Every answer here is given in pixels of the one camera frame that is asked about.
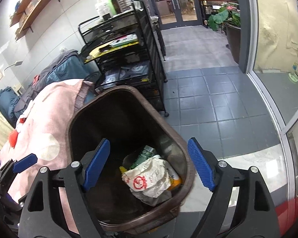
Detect dark brown bottle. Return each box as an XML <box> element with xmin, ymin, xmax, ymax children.
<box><xmin>112</xmin><ymin>0</ymin><xmax>123</xmax><ymax>14</ymax></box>

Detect grey blanket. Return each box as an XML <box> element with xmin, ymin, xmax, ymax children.
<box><xmin>14</xmin><ymin>50</ymin><xmax>80</xmax><ymax>113</ymax></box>

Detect blue duvet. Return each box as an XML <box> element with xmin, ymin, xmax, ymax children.
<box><xmin>0</xmin><ymin>86</ymin><xmax>19</xmax><ymax>122</ymax></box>

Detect short wooden wall shelf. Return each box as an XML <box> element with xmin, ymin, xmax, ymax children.
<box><xmin>9</xmin><ymin>0</ymin><xmax>38</xmax><ymax>28</ymax></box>

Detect glass double door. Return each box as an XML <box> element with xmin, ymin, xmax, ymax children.
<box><xmin>138</xmin><ymin>0</ymin><xmax>204</xmax><ymax>28</ymax></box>

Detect white paper bag red print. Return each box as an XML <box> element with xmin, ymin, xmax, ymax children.
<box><xmin>121</xmin><ymin>155</ymin><xmax>182</xmax><ymax>207</ymax></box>

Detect massage bed blue cover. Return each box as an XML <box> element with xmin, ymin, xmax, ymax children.
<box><xmin>14</xmin><ymin>50</ymin><xmax>90</xmax><ymax>119</ymax></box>

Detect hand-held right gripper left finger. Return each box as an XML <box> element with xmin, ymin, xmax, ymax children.
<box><xmin>17</xmin><ymin>138</ymin><xmax>111</xmax><ymax>238</ymax></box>

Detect black metal cart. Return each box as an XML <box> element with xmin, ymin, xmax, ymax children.
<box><xmin>78</xmin><ymin>0</ymin><xmax>170</xmax><ymax>117</ymax></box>

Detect brown trash bin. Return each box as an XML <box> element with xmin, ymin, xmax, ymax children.
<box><xmin>66</xmin><ymin>85</ymin><xmax>197</xmax><ymax>234</ymax></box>

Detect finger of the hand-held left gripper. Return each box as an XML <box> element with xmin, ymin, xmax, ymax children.
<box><xmin>12</xmin><ymin>153</ymin><xmax>38</xmax><ymax>174</ymax></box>

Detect white floor lamp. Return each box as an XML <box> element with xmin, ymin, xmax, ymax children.
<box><xmin>2</xmin><ymin>60</ymin><xmax>23</xmax><ymax>74</ymax></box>

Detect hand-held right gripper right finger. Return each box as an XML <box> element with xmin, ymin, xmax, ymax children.
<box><xmin>187</xmin><ymin>137</ymin><xmax>281</xmax><ymax>238</ymax></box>

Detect long wooden wall shelf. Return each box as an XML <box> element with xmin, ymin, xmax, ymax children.
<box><xmin>15</xmin><ymin>0</ymin><xmax>74</xmax><ymax>41</ymax></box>

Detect yellow papers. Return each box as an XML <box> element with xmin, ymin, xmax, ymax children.
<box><xmin>89</xmin><ymin>41</ymin><xmax>140</xmax><ymax>55</ymax></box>

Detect green bottle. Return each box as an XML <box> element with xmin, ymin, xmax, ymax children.
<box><xmin>106</xmin><ymin>0</ymin><xmax>117</xmax><ymax>15</ymax></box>

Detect white pump bottle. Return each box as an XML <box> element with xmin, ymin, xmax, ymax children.
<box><xmin>94</xmin><ymin>0</ymin><xmax>110</xmax><ymax>18</ymax></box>

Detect green leafy plant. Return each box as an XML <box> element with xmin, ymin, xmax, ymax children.
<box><xmin>207</xmin><ymin>2</ymin><xmax>241</xmax><ymax>32</ymax></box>

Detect green drink carton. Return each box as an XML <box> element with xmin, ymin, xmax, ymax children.
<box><xmin>129</xmin><ymin>145</ymin><xmax>157</xmax><ymax>170</ymax></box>

